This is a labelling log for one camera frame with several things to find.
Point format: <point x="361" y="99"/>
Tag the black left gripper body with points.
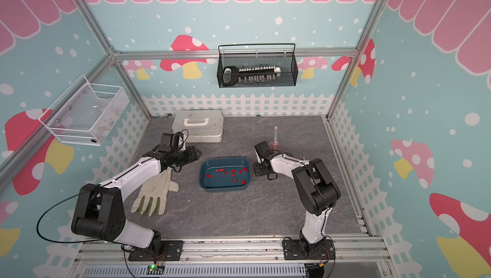
<point x="181" y="156"/>

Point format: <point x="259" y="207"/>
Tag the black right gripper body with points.
<point x="258" y="169"/>

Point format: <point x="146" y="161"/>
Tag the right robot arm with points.
<point x="315" y="185"/>

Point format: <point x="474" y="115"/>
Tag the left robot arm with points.
<point x="99" y="211"/>

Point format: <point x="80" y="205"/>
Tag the teal plastic storage box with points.
<point x="225" y="174"/>

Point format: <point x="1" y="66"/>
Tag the white plastic storage case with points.
<point x="203" y="126"/>

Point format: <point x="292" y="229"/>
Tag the white work glove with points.
<point x="153" y="194"/>

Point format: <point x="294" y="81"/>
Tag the green circuit board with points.
<point x="155" y="269"/>

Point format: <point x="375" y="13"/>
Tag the socket set on rail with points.
<point x="232" y="76"/>

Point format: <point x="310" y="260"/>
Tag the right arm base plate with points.
<point x="301" y="249"/>

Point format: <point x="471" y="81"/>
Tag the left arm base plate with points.
<point x="169" y="250"/>

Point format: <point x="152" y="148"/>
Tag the white wire wall basket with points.
<point x="85" y="113"/>

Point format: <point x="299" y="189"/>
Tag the black wire wall basket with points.
<point x="254" y="55"/>

